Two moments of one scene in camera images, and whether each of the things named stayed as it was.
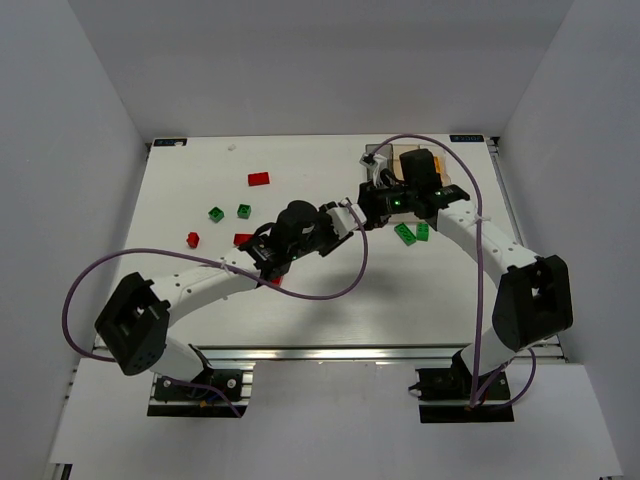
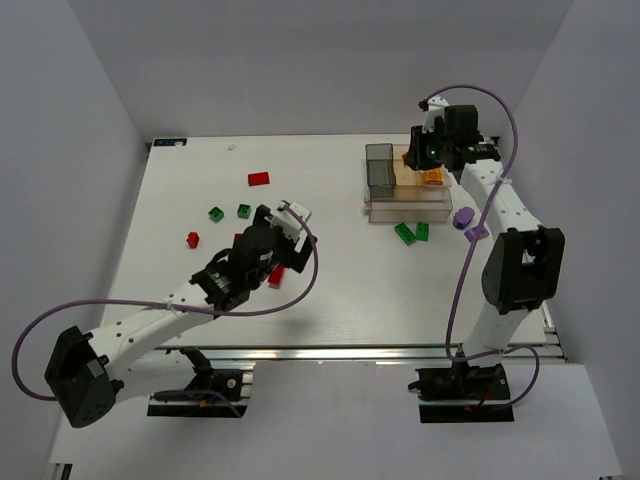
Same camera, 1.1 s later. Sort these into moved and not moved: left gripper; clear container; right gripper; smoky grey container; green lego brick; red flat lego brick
Moved: right gripper; left gripper
Not moved: red flat lego brick; smoky grey container; clear container; green lego brick
